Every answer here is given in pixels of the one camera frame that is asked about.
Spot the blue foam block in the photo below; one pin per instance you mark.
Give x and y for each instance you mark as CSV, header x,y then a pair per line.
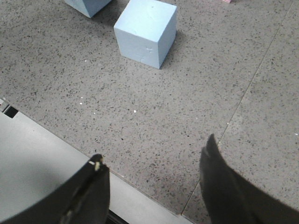
x,y
89,8
146,30

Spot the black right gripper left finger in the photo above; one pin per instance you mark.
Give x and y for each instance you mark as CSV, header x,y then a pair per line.
x,y
82,199

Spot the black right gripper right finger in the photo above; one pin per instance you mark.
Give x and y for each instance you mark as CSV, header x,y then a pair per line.
x,y
231,199

